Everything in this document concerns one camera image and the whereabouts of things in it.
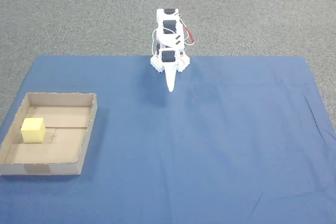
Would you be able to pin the shallow cardboard box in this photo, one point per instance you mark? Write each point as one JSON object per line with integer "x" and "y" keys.
{"x": 63, "y": 140}

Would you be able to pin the yellow foam block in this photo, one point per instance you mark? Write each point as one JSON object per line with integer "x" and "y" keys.
{"x": 32, "y": 132}

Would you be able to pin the blue cloth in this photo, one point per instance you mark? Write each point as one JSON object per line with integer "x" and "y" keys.
{"x": 210, "y": 142}

